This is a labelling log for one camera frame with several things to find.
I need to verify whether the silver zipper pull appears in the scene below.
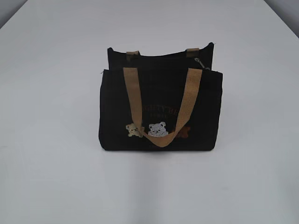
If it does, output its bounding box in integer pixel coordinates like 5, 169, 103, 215
194, 58, 210, 70

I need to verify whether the black canvas tote bag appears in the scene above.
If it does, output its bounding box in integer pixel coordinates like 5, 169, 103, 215
99, 42, 223, 151

